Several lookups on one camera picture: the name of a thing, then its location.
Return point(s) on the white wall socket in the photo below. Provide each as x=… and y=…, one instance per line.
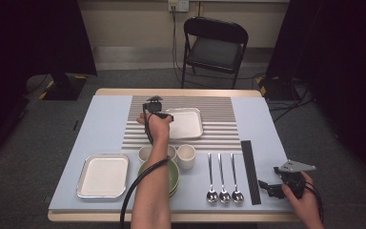
x=178, y=5

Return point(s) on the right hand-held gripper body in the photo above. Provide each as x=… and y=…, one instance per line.
x=294, y=181

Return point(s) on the black folding chair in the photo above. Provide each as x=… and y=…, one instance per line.
x=216, y=51

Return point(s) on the black curtain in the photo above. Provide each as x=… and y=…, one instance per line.
x=28, y=38
x=346, y=63

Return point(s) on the person's left hand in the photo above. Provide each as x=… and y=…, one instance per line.
x=157, y=129

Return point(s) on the white tray with metal rim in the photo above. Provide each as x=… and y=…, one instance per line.
x=187, y=125
x=103, y=176

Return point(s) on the steel spoon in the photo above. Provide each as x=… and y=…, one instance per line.
x=224, y=196
x=237, y=196
x=212, y=195

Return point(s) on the white cup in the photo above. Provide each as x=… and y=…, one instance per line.
x=186, y=156
x=172, y=152
x=144, y=153

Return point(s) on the striped placemat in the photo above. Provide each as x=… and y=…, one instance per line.
x=216, y=108

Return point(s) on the black stand base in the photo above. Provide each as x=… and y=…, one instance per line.
x=278, y=92
x=62, y=89

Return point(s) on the light blue board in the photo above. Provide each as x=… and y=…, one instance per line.
x=105, y=114

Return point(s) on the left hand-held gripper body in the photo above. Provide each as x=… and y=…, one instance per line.
x=153, y=107

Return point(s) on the person's right hand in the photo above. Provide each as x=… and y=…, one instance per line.
x=303, y=205

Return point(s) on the black chopstick holder strip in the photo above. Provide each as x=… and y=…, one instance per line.
x=251, y=173

